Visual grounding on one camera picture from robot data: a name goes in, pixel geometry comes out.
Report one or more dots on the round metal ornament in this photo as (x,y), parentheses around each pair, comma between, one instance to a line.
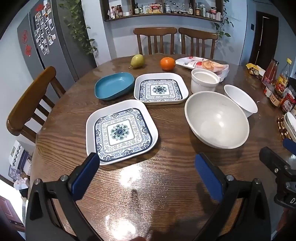
(174,5)

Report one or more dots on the white oval dish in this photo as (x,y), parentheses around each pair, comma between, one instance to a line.
(291,122)

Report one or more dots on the dark wooden wall shelf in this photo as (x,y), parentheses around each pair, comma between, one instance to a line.
(161,15)

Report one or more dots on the green pear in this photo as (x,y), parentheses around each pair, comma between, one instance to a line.
(137,61)

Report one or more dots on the green glass bottle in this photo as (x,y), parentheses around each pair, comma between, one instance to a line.
(136,9)

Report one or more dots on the red fridge decal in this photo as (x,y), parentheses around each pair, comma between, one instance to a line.
(25,36)
(28,49)

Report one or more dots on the small white bowl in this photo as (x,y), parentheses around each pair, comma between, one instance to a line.
(240,98)

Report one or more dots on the long hanging vine plant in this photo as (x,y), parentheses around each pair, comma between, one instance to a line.
(77,25)

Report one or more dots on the yellow shelf snack packet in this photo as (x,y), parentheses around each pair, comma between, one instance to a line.
(156,8)

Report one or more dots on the cluster of fridge photo magnets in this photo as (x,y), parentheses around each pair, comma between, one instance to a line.
(44,30)

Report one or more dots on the small hanging vine plant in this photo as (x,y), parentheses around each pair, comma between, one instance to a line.
(223,25)

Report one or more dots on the pile of floor boxes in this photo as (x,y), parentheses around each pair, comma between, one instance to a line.
(18,157)

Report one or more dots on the large white bowl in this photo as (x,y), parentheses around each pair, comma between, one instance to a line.
(215,118)

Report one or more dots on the blue patterned square plate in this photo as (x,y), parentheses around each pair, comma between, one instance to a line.
(159,89)
(120,132)

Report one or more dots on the yellow capped oil bottle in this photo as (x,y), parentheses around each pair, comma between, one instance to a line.
(283,81)

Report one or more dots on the red label sauce jar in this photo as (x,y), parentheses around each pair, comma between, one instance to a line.
(289,103)

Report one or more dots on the small white label jar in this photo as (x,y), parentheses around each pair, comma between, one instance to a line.
(269,91)

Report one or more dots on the white ribbed cup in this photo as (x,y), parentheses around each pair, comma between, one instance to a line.
(203,81)

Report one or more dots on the yellow black snack packet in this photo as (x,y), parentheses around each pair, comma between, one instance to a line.
(254,69)

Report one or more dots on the orange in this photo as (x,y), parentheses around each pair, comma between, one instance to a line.
(167,63)

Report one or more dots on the grey refrigerator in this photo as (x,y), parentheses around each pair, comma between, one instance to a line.
(62,41)

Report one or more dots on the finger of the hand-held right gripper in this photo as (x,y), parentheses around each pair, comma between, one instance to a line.
(290,147)
(277,165)

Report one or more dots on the brown sauce jar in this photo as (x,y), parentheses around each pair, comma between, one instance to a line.
(276,99)

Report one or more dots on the wooden chair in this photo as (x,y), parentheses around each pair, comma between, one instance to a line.
(197,36)
(155,34)
(30,99)

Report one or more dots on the wooden beaded trivet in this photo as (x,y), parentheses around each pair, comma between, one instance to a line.
(281,127)

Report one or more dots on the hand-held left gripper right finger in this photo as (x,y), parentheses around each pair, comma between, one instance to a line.
(208,178)

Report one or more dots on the dark wooden door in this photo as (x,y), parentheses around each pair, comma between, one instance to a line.
(266,39)

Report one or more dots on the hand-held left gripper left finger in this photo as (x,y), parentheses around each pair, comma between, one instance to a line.
(85,178)

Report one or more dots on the teal blue dish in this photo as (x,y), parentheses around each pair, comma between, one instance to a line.
(113,84)

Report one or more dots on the cluster of red sauce bottles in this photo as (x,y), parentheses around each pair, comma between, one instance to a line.
(116,11)

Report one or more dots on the white snack bag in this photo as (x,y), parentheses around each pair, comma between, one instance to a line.
(205,64)

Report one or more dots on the tall red sauce bottle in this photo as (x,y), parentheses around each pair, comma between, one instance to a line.
(269,75)

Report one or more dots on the row of condiment jars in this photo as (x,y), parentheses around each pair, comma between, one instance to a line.
(205,11)

